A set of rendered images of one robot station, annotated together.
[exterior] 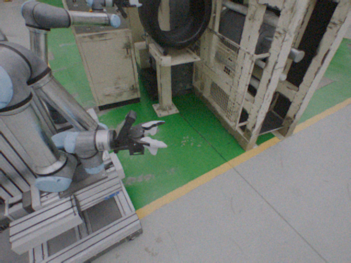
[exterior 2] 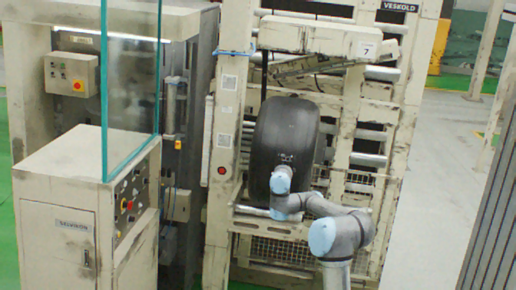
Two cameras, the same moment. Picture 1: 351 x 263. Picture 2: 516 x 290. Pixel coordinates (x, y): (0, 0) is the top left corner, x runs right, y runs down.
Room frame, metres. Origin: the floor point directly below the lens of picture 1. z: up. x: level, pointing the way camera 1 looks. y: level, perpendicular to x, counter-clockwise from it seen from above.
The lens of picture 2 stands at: (0.83, 2.14, 2.09)
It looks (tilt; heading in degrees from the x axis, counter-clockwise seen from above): 21 degrees down; 299
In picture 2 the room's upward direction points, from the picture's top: 6 degrees clockwise
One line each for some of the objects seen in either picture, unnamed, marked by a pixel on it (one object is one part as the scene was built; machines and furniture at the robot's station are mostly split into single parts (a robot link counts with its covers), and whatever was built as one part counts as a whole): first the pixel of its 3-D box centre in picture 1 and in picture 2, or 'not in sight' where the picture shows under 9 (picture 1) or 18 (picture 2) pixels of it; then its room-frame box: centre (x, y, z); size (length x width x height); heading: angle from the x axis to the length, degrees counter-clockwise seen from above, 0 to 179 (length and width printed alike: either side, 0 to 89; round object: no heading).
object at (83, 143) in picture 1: (83, 142); not in sight; (0.52, 0.33, 1.04); 0.11 x 0.08 x 0.09; 95
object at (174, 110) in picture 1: (165, 107); not in sight; (2.11, 0.14, 0.02); 0.27 x 0.27 x 0.04; 22
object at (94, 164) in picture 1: (92, 156); not in sight; (0.53, 0.33, 0.94); 0.11 x 0.08 x 0.11; 5
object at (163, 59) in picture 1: (159, 52); (266, 223); (1.83, 0.16, 0.83); 0.36 x 0.09 x 0.06; 22
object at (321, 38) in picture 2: not in sight; (319, 38); (1.88, -0.30, 1.71); 0.61 x 0.25 x 0.15; 22
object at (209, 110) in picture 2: not in sight; (208, 141); (2.18, 0.20, 1.19); 0.05 x 0.04 x 0.48; 112
